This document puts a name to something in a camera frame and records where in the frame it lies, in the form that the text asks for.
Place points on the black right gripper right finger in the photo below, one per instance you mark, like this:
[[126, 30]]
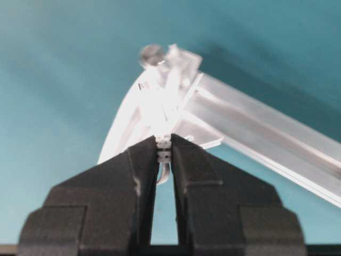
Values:
[[223, 210]]

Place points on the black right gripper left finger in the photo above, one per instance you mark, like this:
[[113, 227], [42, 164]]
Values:
[[106, 210]]

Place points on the silver aluminium extrusion frame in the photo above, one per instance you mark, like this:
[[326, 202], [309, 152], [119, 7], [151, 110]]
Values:
[[281, 143]]

